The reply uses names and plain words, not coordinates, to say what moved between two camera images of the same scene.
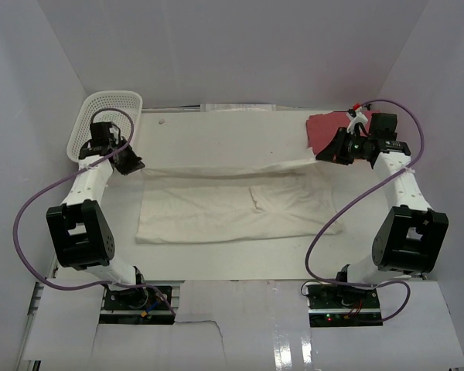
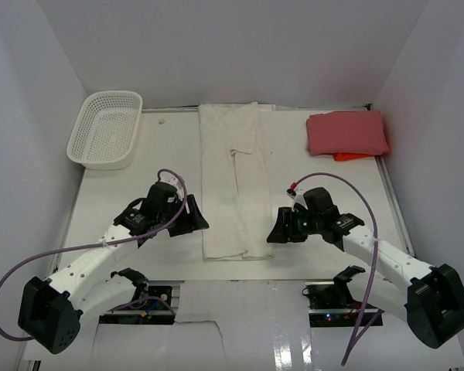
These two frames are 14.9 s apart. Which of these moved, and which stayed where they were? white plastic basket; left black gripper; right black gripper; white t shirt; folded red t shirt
Moved: left black gripper; white t shirt; right black gripper
Stayed: folded red t shirt; white plastic basket
